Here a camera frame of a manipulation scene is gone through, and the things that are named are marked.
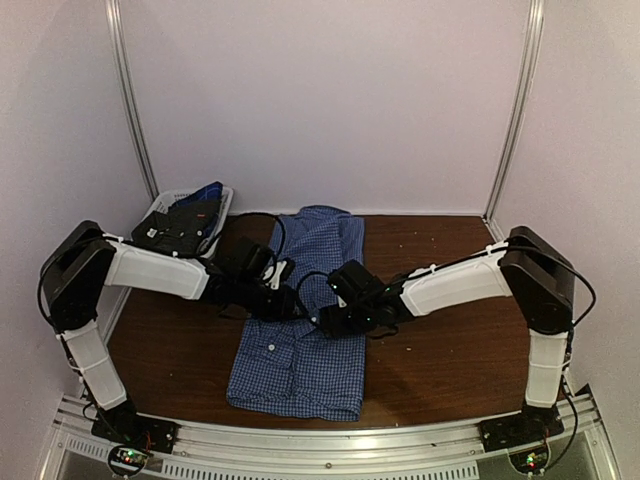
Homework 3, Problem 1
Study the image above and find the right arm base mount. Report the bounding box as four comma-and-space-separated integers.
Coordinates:
478, 398, 579, 478

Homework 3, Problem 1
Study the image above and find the right aluminium frame post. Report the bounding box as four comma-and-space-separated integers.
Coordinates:
483, 0, 545, 225

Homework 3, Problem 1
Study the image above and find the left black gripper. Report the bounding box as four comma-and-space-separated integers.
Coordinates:
233, 276, 308, 324

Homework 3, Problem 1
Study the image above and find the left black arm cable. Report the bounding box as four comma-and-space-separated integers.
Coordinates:
38, 212, 289, 321

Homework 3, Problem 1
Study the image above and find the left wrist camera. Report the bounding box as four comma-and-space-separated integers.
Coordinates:
262, 258, 295, 290

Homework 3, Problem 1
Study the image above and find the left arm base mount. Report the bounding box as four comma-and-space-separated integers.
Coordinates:
83, 400, 179, 479

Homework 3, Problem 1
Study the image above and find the blue plaid long sleeve shirt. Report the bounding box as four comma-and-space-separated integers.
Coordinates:
226, 206, 366, 422

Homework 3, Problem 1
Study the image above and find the aluminium frame post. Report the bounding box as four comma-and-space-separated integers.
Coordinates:
104, 0, 160, 202
483, 0, 545, 225

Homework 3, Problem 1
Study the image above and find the left aluminium frame post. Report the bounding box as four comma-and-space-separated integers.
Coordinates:
104, 0, 160, 202

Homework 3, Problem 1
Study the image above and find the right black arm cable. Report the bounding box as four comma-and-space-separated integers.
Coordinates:
294, 239, 599, 341

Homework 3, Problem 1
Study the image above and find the black shirt in basket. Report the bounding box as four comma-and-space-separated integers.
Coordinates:
131, 200, 221, 258

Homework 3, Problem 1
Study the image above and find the dark blue plaid shirt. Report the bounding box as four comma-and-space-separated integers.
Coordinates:
172, 181, 224, 207

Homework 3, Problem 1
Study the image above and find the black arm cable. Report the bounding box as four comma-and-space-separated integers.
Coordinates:
38, 212, 289, 321
294, 239, 599, 341

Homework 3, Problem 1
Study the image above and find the aluminium front rail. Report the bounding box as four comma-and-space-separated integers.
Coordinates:
35, 394, 621, 479

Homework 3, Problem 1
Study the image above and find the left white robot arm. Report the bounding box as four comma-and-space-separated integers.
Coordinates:
36, 221, 298, 444

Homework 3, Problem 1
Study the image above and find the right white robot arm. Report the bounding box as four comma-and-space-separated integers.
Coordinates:
313, 226, 584, 442

